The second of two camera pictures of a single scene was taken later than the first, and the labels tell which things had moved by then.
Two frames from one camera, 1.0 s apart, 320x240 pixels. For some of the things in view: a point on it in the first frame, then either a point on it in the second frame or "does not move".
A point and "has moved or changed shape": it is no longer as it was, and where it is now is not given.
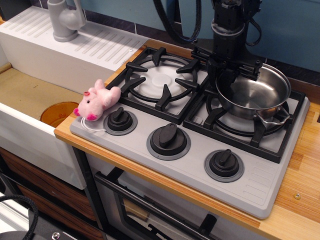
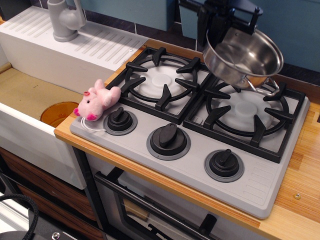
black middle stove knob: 168,140 does not move
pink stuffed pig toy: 93,102 does not move
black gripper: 231,54 to 242,13
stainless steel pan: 262,98 has moved or changed shape
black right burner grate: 269,140 does not move
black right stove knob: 224,166 does not move
